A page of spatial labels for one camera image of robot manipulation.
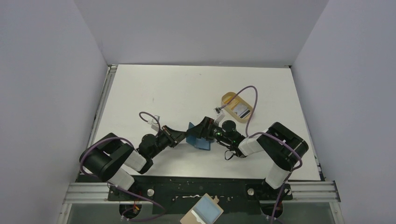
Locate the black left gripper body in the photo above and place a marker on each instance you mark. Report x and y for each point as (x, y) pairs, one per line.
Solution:
(168, 134)

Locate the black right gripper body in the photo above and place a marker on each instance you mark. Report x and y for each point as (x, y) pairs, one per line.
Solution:
(207, 126)

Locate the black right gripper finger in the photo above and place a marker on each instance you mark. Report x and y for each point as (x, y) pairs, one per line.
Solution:
(208, 120)
(200, 131)

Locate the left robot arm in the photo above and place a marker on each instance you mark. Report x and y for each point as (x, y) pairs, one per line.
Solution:
(105, 158)

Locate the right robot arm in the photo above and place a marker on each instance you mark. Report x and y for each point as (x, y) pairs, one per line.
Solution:
(280, 144)

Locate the white VIP card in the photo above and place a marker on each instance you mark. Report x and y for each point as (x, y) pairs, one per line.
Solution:
(241, 110)

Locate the gold VIP card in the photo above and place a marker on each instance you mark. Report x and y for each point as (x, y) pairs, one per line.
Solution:
(231, 101)

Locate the blue card on cardboard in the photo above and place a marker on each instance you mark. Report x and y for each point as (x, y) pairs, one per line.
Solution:
(205, 211)

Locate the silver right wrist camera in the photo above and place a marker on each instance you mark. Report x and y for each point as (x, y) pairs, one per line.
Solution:
(219, 114)

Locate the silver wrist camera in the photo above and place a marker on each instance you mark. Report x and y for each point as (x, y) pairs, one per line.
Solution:
(154, 122)
(219, 114)

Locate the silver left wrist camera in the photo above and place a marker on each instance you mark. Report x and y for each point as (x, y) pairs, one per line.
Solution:
(154, 122)

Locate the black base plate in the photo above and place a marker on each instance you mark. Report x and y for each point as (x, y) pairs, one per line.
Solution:
(176, 195)

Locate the aluminium right side rail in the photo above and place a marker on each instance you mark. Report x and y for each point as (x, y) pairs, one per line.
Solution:
(320, 170)

